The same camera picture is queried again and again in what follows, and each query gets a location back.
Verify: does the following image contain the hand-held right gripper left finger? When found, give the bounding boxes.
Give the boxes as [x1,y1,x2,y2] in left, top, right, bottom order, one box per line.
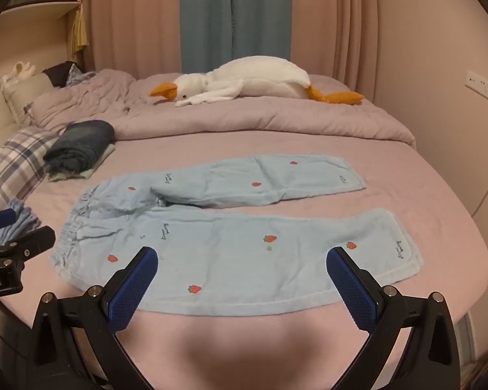
[26,246,159,390]

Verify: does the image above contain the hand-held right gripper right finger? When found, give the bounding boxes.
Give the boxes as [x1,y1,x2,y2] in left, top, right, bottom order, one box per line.
[326,246,461,390]

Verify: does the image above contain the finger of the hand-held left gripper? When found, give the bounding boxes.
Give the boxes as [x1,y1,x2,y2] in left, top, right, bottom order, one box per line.
[0,225,57,271]
[0,208,18,234]

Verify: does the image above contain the light blue denim shorts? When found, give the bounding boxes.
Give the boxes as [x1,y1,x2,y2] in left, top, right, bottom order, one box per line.
[49,153,426,318]

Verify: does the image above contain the folded blue clothes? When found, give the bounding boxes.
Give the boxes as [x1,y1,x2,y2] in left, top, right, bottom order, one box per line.
[0,199,41,244]

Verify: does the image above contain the plaid pillow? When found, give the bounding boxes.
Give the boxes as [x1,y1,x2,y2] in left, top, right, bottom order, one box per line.
[0,126,63,216]

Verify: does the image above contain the folded pale green cloth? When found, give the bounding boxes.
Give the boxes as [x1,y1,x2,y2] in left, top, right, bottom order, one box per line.
[48,143,116,183]

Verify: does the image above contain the folded dark jeans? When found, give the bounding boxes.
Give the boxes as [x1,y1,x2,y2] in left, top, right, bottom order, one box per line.
[43,120,115,173]

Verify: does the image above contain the beige pillow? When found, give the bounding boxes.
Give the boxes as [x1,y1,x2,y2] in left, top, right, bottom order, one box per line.
[2,74,55,126]

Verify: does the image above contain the dark brown clothing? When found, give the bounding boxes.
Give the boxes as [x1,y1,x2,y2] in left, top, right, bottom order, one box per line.
[42,61,80,88]

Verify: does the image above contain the blue checked clothing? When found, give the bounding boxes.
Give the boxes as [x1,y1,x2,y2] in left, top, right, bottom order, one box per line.
[65,65,99,88]

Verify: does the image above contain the purple duvet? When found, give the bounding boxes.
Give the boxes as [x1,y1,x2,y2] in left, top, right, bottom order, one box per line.
[32,69,416,149]

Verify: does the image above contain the yellow hanging cloth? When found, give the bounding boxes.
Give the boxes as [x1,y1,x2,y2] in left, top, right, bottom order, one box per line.
[71,6,91,53]

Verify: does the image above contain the white goose plush toy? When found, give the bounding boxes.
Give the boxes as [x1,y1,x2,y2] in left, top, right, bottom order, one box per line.
[148,56,364,108]

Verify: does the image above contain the pink curtain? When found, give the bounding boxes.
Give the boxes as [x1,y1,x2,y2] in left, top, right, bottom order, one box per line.
[81,0,183,81]
[292,0,380,90]

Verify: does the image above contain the blue curtain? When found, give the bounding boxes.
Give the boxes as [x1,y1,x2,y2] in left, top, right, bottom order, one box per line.
[180,0,295,74]

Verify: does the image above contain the white wall shelf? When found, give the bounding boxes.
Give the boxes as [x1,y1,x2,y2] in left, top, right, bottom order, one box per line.
[0,0,84,22]

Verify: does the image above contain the white wall socket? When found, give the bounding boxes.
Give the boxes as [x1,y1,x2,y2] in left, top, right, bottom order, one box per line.
[466,70,488,103]

